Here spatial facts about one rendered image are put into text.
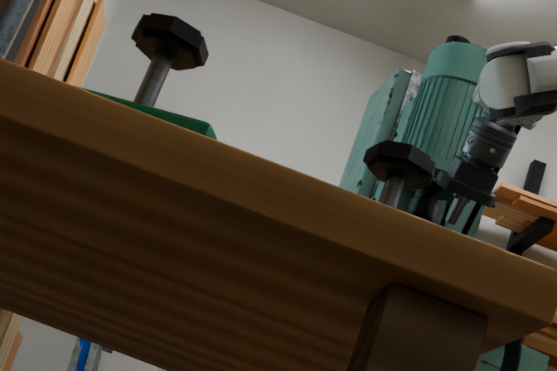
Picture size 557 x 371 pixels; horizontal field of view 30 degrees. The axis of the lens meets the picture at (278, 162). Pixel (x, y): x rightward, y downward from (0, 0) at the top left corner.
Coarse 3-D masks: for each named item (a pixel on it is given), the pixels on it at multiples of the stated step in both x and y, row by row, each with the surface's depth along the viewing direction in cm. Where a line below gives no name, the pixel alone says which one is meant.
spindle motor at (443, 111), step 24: (456, 48) 222; (480, 48) 222; (432, 72) 223; (456, 72) 220; (480, 72) 220; (432, 96) 220; (456, 96) 218; (408, 120) 224; (432, 120) 217; (456, 120) 216; (432, 144) 214; (456, 144) 214
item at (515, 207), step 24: (504, 192) 423; (528, 192) 419; (504, 216) 447; (528, 216) 432; (552, 216) 423; (528, 240) 443; (552, 240) 447; (528, 336) 411; (552, 336) 407; (552, 360) 432
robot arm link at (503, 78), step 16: (496, 64) 169; (512, 64) 168; (480, 80) 173; (496, 80) 169; (512, 80) 168; (528, 80) 168; (480, 96) 174; (496, 96) 170; (512, 96) 168; (496, 112) 170; (512, 112) 168
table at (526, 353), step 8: (488, 352) 195; (496, 352) 195; (504, 352) 195; (528, 352) 197; (536, 352) 197; (480, 360) 194; (488, 360) 194; (496, 360) 195; (520, 360) 196; (528, 360) 196; (536, 360) 197; (544, 360) 197; (520, 368) 195; (528, 368) 196; (536, 368) 196; (544, 368) 196
